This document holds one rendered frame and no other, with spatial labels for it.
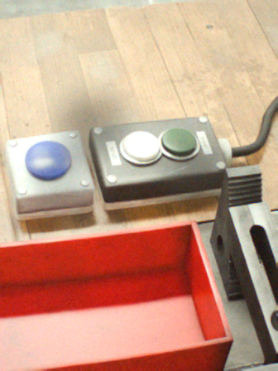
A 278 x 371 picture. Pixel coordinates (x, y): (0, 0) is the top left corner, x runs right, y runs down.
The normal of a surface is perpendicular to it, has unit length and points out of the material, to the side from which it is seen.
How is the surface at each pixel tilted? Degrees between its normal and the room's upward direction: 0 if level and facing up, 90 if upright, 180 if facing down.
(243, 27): 0
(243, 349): 0
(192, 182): 90
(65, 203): 90
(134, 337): 0
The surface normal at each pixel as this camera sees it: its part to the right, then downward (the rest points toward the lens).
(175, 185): 0.23, 0.75
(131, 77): 0.08, -0.66
